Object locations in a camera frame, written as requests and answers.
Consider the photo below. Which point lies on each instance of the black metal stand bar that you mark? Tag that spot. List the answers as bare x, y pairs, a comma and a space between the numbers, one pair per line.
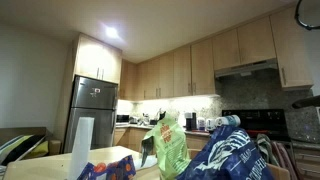
308, 101

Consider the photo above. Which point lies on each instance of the ceiling light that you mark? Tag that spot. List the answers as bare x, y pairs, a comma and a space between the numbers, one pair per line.
111, 32

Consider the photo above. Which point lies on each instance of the blue orange snack packet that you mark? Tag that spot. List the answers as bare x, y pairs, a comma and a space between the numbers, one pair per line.
113, 170

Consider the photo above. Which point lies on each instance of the blue potato chips bag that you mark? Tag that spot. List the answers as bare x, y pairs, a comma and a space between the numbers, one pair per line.
226, 156

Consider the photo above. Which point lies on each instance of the white teal canister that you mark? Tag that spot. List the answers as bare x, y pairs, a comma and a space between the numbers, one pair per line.
228, 120

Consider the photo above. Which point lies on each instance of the light wood wall cabinet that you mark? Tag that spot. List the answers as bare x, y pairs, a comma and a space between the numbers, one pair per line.
96, 60
246, 43
173, 73
291, 50

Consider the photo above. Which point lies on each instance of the black microwave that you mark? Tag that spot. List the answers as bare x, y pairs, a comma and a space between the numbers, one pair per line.
122, 118

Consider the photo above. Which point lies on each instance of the white fridge magnet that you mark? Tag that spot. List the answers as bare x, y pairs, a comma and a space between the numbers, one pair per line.
97, 90

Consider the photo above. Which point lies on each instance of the yellow pillow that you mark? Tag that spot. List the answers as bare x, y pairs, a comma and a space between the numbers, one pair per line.
40, 150

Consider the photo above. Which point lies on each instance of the striped pillow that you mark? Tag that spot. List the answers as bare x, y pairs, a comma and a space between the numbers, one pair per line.
16, 146

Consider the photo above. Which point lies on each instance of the steel range hood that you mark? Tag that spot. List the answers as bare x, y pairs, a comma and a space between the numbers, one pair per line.
246, 68

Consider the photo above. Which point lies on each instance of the green popcorn bag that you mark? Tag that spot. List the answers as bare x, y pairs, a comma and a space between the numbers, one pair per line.
170, 143

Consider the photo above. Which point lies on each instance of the black kitchen stove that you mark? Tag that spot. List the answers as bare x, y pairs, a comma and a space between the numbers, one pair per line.
266, 120

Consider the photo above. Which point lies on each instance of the striped hanging towel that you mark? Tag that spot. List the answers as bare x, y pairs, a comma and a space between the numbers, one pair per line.
265, 146

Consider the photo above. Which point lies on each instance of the stainless steel refrigerator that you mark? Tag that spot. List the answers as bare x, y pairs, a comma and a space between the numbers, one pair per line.
93, 110

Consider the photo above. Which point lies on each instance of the light wood base cabinet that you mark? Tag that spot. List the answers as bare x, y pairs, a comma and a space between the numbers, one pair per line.
133, 136

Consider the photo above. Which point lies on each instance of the white paper towel roll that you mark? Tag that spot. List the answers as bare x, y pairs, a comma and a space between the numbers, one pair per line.
81, 146

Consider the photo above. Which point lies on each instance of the black coffee maker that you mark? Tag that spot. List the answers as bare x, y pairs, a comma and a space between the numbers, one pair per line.
190, 121

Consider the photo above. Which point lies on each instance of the pink hanging towel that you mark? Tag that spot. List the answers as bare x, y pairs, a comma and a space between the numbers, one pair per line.
286, 160

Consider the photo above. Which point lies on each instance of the brown sofa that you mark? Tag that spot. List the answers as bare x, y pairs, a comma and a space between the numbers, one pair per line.
20, 130

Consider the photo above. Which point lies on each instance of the wooden drawer cabinet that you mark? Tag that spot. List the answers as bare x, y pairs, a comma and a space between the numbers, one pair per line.
308, 160

